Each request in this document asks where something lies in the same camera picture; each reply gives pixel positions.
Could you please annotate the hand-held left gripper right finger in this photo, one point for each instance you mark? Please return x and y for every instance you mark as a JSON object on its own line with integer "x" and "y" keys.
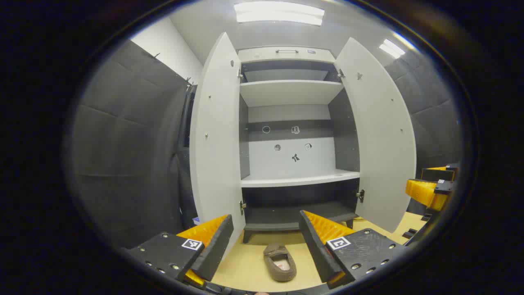
{"x": 313, "y": 241}

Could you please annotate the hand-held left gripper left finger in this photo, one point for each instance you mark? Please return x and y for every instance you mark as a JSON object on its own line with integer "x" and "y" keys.
{"x": 219, "y": 241}

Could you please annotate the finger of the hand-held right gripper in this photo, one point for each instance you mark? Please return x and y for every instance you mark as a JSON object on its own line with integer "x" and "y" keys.
{"x": 444, "y": 187}
{"x": 436, "y": 175}

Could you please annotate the brown fuzzy shoe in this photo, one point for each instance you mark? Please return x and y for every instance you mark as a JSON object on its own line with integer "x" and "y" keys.
{"x": 280, "y": 266}

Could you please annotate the white and grey shoe cabinet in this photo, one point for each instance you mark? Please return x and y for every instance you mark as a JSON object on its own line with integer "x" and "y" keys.
{"x": 294, "y": 179}

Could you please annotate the white shoe cabinet door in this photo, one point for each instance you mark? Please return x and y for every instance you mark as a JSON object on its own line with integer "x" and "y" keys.
{"x": 217, "y": 143}
{"x": 380, "y": 135}

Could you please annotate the white cabinet drawer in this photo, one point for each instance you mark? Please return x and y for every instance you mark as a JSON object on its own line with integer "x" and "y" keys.
{"x": 262, "y": 54}

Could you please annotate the blue book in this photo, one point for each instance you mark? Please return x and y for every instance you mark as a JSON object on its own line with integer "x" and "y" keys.
{"x": 196, "y": 221}

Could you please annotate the black backdrop cloth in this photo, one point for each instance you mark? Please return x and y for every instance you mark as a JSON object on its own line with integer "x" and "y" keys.
{"x": 123, "y": 143}
{"x": 430, "y": 102}

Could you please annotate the small ceiling light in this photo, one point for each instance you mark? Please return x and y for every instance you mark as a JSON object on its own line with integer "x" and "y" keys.
{"x": 391, "y": 48}

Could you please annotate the long ceiling light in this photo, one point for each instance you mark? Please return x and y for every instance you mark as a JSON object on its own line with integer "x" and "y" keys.
{"x": 278, "y": 12}

